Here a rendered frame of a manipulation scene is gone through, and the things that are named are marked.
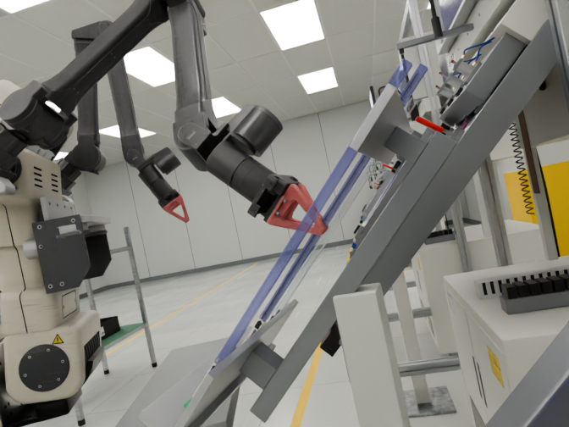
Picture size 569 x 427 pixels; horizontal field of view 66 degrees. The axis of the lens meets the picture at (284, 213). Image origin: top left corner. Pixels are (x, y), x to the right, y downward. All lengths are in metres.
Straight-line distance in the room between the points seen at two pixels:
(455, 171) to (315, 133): 9.01
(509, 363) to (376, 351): 0.44
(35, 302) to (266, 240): 9.06
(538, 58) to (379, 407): 0.70
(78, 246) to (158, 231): 9.89
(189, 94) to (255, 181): 0.22
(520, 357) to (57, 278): 0.98
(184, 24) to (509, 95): 0.64
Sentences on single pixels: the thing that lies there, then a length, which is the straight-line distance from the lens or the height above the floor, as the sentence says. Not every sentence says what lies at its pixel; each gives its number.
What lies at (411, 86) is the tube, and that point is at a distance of 0.61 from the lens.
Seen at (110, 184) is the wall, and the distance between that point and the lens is 11.55.
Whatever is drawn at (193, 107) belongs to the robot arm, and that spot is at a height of 1.15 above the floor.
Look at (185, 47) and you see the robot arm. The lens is 0.87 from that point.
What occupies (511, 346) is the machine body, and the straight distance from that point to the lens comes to 1.00.
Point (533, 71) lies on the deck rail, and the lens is 0.99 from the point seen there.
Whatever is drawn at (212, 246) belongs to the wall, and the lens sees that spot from 10.43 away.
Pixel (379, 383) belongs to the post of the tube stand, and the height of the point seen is 0.71.
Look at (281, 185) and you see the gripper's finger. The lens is 0.60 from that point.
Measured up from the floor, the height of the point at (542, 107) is 1.10.
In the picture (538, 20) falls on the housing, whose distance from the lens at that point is 1.04.
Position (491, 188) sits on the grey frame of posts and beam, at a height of 0.89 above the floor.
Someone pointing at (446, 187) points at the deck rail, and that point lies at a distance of 0.93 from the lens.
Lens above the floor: 0.95
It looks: level
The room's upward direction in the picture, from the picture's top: 12 degrees counter-clockwise
